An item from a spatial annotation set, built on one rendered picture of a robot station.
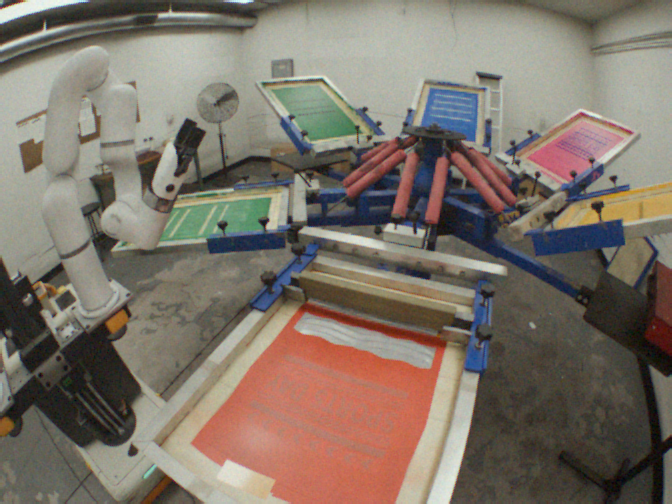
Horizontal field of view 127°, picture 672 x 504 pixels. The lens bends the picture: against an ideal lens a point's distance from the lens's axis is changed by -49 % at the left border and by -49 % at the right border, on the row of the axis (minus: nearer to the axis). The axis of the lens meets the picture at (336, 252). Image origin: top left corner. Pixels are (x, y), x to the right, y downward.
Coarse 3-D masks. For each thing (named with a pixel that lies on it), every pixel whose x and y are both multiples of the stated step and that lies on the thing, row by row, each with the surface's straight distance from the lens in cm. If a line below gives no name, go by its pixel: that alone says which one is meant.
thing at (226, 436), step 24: (312, 312) 87; (336, 312) 87; (288, 336) 82; (312, 336) 81; (264, 360) 77; (312, 360) 76; (336, 360) 75; (240, 384) 74; (240, 408) 71; (216, 432) 69; (240, 432) 68; (264, 432) 67; (216, 456) 67; (240, 456) 66; (264, 456) 64; (288, 456) 64
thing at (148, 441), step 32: (320, 256) 103; (416, 288) 93; (448, 288) 93; (256, 320) 82; (224, 352) 77; (192, 384) 73; (160, 416) 72; (160, 448) 68; (448, 448) 62; (192, 480) 63; (448, 480) 60
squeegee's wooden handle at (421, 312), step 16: (304, 272) 84; (304, 288) 85; (320, 288) 82; (336, 288) 80; (352, 288) 78; (368, 288) 78; (336, 304) 83; (352, 304) 81; (368, 304) 79; (384, 304) 77; (400, 304) 76; (416, 304) 75; (432, 304) 76; (400, 320) 79; (416, 320) 78; (432, 320) 77; (448, 320) 76
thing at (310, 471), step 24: (408, 336) 82; (432, 336) 83; (360, 360) 75; (384, 360) 76; (408, 384) 72; (432, 384) 73; (408, 408) 69; (408, 432) 66; (312, 456) 63; (384, 456) 63; (408, 456) 64; (288, 480) 62; (312, 480) 61; (336, 480) 61; (360, 480) 61; (384, 480) 62
